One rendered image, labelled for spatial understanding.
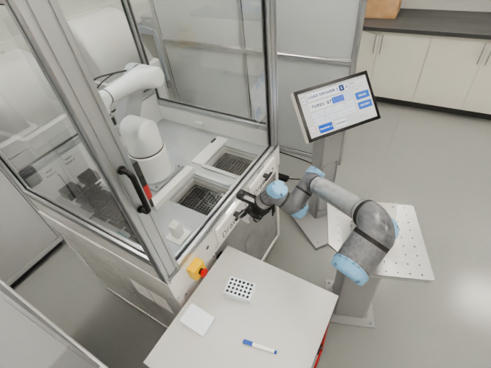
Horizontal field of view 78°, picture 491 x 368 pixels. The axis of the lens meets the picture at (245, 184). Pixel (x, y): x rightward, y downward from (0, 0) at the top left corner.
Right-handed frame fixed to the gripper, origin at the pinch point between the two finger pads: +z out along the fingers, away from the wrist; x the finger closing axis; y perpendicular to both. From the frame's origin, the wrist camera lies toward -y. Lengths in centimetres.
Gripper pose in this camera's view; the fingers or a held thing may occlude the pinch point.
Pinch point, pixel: (240, 214)
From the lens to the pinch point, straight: 150.5
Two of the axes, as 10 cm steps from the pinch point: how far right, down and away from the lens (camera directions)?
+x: 5.1, -6.3, 5.9
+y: 7.6, 6.5, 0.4
